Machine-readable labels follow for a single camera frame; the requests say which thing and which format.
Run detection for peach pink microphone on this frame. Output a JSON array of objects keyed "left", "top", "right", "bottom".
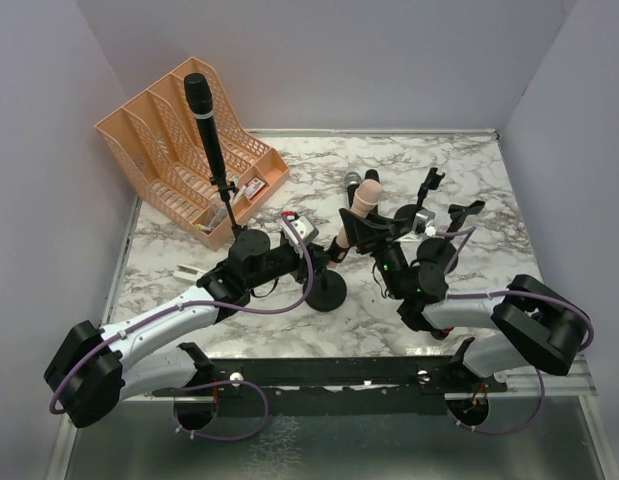
[{"left": 350, "top": 179, "right": 382, "bottom": 218}]

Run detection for black microphone silver grille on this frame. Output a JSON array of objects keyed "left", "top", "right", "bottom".
[{"left": 344, "top": 171, "right": 362, "bottom": 207}]

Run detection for black tripod microphone stand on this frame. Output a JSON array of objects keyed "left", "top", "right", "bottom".
[{"left": 207, "top": 178, "right": 247, "bottom": 239}]

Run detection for black microphone white band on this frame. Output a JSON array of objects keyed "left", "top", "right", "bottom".
[{"left": 183, "top": 73, "right": 227, "bottom": 189}]

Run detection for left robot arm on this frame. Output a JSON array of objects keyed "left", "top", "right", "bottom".
[{"left": 44, "top": 229, "right": 346, "bottom": 428}]

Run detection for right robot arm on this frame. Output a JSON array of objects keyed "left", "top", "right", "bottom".
[{"left": 340, "top": 209, "right": 594, "bottom": 378}]

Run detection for red white staples box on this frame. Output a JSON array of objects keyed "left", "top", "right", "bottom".
[{"left": 244, "top": 177, "right": 266, "bottom": 200}]

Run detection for red black small bottle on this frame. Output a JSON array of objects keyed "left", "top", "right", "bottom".
[{"left": 431, "top": 328, "right": 453, "bottom": 340}]

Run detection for small white clip piece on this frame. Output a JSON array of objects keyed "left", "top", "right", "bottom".
[{"left": 173, "top": 264, "right": 207, "bottom": 284}]

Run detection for peach plastic file organizer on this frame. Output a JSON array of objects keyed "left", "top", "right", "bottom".
[{"left": 95, "top": 57, "right": 290, "bottom": 251}]

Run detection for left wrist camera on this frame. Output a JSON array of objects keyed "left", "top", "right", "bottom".
[{"left": 282, "top": 211, "right": 319, "bottom": 256}]

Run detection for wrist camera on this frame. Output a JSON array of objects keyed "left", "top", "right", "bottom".
[
  {"left": 412, "top": 208, "right": 437, "bottom": 238},
  {"left": 282, "top": 211, "right": 319, "bottom": 256}
]

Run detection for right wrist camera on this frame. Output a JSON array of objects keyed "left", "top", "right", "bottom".
[{"left": 412, "top": 208, "right": 437, "bottom": 238}]

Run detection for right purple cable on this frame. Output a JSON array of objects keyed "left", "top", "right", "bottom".
[{"left": 431, "top": 225, "right": 595, "bottom": 435}]

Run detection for purple cable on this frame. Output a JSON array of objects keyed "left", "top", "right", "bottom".
[
  {"left": 431, "top": 225, "right": 595, "bottom": 435},
  {"left": 48, "top": 213, "right": 315, "bottom": 442}
]

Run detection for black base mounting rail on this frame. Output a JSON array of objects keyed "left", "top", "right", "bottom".
[{"left": 168, "top": 349, "right": 507, "bottom": 418}]

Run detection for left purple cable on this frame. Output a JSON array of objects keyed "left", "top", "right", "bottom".
[{"left": 48, "top": 213, "right": 315, "bottom": 442}]

